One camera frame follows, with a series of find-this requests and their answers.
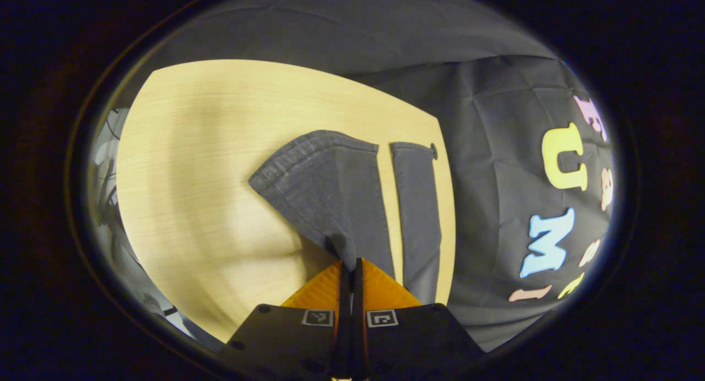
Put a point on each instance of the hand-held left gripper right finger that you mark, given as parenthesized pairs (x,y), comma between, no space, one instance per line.
(413,337)

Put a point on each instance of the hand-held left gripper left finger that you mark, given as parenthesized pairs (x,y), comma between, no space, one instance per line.
(286,337)

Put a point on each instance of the dark grey jeans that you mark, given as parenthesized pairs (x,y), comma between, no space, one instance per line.
(330,188)

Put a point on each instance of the black round table grommet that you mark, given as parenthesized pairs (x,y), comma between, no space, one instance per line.
(433,150)

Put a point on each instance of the black backdrop cloth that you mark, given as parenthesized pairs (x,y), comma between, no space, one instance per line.
(495,122)

